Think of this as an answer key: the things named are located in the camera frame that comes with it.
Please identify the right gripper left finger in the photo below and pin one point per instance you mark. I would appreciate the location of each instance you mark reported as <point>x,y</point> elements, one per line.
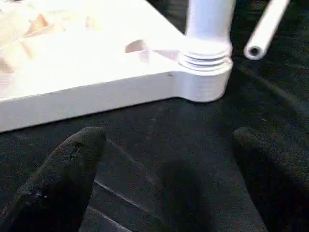
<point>58,183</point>

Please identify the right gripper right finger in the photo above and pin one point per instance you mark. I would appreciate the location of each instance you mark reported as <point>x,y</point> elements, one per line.
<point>280,183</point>

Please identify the white plastic table top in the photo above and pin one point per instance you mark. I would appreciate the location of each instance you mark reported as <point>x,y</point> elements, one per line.
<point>96,63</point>

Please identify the white plastic table leg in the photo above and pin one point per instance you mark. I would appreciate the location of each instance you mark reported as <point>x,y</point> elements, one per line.
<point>268,29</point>
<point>207,24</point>

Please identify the black work mat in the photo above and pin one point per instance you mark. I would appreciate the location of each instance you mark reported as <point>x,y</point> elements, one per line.
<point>169,159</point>

